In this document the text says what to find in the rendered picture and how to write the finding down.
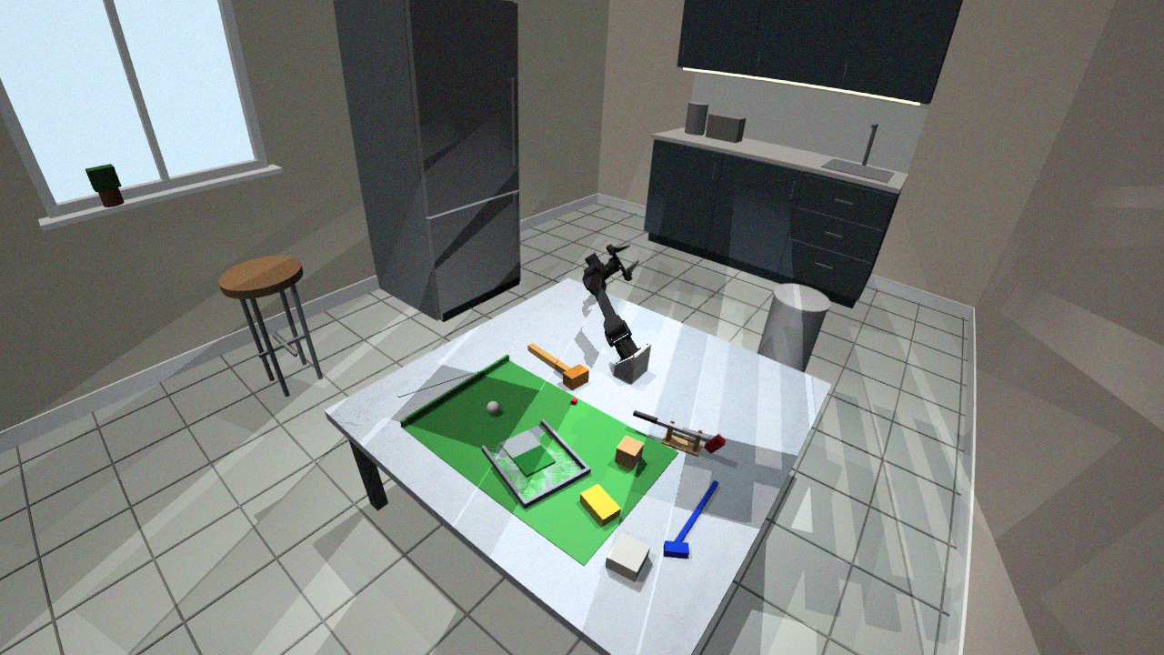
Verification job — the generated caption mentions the green flat mat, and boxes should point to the green flat mat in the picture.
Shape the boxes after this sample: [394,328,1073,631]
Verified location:
[404,361,677,567]

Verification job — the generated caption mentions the blue golf putter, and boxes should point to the blue golf putter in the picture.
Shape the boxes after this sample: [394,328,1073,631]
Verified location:
[663,480,718,558]

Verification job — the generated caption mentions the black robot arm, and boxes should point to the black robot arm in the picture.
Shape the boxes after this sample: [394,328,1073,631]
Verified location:
[582,252,641,361]

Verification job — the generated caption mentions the yellow rectangular block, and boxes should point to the yellow rectangular block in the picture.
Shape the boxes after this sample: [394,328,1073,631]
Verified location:
[580,484,622,526]

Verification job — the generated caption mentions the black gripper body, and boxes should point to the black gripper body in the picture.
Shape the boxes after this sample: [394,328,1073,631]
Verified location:
[605,244,633,282]

